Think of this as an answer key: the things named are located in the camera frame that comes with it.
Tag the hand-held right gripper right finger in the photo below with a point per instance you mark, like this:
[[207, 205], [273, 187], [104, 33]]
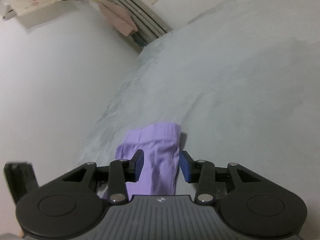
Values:
[[185, 166]]

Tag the dark hanging garment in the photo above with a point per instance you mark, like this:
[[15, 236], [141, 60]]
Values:
[[140, 42]]

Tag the grey patterned curtain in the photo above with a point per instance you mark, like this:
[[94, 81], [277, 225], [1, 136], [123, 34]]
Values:
[[140, 7]]

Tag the purple pants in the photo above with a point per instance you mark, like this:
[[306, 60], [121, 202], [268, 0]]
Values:
[[160, 155]]

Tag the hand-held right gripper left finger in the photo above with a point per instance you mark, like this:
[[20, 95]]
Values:
[[139, 165]]

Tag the pink hanging garment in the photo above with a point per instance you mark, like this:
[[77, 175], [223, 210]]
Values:
[[117, 17]]

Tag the white air conditioner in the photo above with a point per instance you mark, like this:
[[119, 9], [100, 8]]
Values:
[[35, 0]]

